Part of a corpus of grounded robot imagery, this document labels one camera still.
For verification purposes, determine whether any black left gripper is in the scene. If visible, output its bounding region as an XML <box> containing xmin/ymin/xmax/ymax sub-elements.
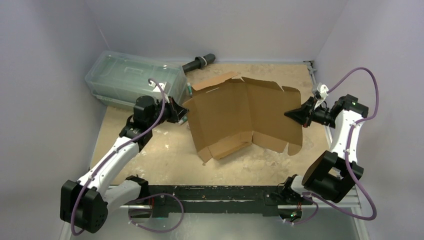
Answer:
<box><xmin>147</xmin><ymin>95</ymin><xmax>189</xmax><ymax>129</ymax></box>

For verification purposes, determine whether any brown cardboard box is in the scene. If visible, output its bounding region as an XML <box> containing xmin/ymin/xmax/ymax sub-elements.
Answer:
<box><xmin>183</xmin><ymin>72</ymin><xmax>303</xmax><ymax>162</ymax></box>

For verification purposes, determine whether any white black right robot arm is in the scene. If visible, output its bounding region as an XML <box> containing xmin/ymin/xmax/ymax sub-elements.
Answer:
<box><xmin>280</xmin><ymin>94</ymin><xmax>369</xmax><ymax>204</ymax></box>

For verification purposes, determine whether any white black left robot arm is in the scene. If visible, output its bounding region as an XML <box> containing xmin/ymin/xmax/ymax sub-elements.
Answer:
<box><xmin>59</xmin><ymin>95</ymin><xmax>187</xmax><ymax>236</ymax></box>

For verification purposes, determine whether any clear plastic storage box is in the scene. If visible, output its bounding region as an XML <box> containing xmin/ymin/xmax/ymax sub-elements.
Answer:
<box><xmin>85</xmin><ymin>50</ymin><xmax>188</xmax><ymax>110</ymax></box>

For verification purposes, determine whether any green white glue stick near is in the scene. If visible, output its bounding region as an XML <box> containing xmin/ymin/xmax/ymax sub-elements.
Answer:
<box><xmin>178</xmin><ymin>118</ymin><xmax>187</xmax><ymax>125</ymax></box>

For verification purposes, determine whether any green white glue stick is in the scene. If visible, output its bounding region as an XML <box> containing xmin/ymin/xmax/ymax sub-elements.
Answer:
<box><xmin>178</xmin><ymin>118</ymin><xmax>187</xmax><ymax>125</ymax></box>
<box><xmin>187</xmin><ymin>82</ymin><xmax>193</xmax><ymax>97</ymax></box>

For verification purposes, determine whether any green white glue stick far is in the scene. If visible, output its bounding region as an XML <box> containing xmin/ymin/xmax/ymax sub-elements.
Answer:
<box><xmin>187</xmin><ymin>82</ymin><xmax>193</xmax><ymax>97</ymax></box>

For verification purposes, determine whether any dark grey corrugated pipe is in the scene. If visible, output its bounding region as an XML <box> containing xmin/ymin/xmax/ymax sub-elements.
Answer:
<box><xmin>182</xmin><ymin>53</ymin><xmax>216</xmax><ymax>74</ymax></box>

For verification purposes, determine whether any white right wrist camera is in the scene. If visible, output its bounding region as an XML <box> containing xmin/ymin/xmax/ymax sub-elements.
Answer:
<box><xmin>311</xmin><ymin>82</ymin><xmax>329</xmax><ymax>109</ymax></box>

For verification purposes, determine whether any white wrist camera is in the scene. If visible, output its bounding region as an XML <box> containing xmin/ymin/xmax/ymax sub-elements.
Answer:
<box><xmin>311</xmin><ymin>82</ymin><xmax>329</xmax><ymax>109</ymax></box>
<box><xmin>147</xmin><ymin>79</ymin><xmax>171</xmax><ymax>98</ymax></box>

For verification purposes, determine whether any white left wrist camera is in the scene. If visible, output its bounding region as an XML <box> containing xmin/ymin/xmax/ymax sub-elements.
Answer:
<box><xmin>147</xmin><ymin>79</ymin><xmax>171</xmax><ymax>98</ymax></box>

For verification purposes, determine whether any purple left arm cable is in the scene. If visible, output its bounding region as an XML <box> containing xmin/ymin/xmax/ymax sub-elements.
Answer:
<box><xmin>70</xmin><ymin>78</ymin><xmax>167</xmax><ymax>237</ymax></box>

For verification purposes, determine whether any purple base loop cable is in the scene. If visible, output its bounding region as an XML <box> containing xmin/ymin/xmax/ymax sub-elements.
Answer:
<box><xmin>127</xmin><ymin>193</ymin><xmax>185</xmax><ymax>234</ymax></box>

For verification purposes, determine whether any aluminium frame rail right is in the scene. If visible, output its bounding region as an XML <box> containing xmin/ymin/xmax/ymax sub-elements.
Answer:
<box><xmin>303</xmin><ymin>60</ymin><xmax>370</xmax><ymax>240</ymax></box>

